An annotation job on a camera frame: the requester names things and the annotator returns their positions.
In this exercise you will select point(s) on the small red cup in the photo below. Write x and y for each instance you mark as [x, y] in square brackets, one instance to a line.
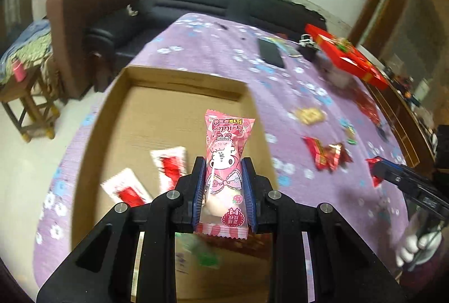
[19, 69]

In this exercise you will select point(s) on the purple floral tablecloth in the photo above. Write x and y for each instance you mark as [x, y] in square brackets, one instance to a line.
[217, 43]

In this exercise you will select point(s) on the black smartphone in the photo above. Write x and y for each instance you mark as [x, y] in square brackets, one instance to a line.
[270, 52]

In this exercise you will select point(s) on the wooden cabinet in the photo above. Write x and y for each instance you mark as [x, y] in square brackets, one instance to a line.
[403, 43]

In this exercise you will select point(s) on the wooden stool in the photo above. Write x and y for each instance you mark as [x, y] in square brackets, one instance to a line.
[31, 103]

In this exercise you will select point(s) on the brown cardboard box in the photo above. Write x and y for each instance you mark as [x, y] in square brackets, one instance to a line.
[147, 120]

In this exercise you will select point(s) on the yellow snack packet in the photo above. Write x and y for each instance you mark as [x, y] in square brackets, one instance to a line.
[309, 116]

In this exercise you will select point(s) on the black clip gadget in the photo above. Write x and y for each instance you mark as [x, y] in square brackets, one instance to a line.
[308, 45]

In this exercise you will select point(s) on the long red gift box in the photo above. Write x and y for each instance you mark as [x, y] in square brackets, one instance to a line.
[350, 55]

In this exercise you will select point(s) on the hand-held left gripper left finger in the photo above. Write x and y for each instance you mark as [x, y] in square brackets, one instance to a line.
[199, 190]

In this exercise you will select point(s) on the red and white snack packet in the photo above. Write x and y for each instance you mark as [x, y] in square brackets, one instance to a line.
[170, 166]
[128, 189]

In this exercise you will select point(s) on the patterned cloth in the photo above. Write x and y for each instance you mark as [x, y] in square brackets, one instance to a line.
[28, 43]

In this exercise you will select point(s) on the red snack packet dark label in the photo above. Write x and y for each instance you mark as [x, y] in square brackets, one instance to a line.
[315, 152]

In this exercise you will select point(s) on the pink cartoon snack packet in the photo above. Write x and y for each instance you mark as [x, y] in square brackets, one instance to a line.
[224, 155]

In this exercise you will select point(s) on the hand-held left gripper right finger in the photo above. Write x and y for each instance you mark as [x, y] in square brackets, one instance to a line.
[248, 194]

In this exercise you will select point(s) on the red plastic bag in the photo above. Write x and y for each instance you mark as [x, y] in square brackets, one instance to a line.
[368, 106]

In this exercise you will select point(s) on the clear green snack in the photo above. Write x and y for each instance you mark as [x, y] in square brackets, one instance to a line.
[201, 252]

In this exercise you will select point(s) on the green wrapped pastry snack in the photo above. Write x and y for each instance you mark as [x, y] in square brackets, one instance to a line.
[350, 136]

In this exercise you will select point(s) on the black sofa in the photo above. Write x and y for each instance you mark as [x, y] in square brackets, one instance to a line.
[182, 5]

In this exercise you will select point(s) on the white plastic container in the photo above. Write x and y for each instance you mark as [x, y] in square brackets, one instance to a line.
[336, 75]

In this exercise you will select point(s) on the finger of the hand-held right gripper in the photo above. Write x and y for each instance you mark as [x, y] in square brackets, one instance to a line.
[417, 192]
[403, 169]

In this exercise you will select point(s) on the bright red cartoon snack packet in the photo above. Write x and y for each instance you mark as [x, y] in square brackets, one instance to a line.
[375, 180]

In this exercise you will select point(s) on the person's right hand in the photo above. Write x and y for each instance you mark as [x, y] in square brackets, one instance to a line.
[412, 248]

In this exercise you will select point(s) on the brown armchair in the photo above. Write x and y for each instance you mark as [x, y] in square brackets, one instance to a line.
[70, 36]

